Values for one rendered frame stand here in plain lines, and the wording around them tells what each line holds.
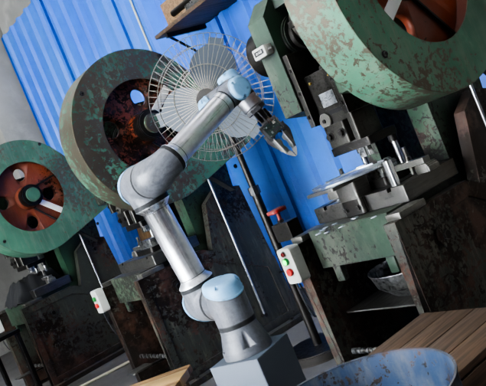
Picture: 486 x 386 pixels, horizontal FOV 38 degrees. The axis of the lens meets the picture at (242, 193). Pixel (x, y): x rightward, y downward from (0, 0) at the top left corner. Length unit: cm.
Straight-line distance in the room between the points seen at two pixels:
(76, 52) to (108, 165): 298
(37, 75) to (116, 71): 353
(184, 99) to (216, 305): 144
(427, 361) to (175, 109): 207
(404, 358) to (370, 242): 90
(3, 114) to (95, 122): 389
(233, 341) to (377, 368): 60
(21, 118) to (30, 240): 251
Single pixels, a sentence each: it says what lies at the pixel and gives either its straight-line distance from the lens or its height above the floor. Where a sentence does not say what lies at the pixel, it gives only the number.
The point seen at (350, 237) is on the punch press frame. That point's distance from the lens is 247.
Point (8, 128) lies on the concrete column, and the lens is 734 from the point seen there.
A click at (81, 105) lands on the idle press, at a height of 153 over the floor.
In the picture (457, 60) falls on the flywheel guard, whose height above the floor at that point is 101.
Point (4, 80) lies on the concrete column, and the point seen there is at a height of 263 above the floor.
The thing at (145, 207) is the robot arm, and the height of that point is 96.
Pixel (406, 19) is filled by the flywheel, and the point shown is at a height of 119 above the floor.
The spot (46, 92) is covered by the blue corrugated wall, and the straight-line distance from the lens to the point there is 710.
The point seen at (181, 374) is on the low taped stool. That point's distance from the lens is 272.
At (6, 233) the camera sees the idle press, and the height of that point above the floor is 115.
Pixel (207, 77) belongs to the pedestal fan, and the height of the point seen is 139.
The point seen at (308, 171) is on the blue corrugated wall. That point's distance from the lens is 445.
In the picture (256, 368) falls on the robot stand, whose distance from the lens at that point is 205.
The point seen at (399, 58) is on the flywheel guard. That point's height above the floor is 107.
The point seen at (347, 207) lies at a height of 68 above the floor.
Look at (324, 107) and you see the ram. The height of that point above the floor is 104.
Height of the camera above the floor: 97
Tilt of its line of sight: 2 degrees down
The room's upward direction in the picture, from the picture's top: 23 degrees counter-clockwise
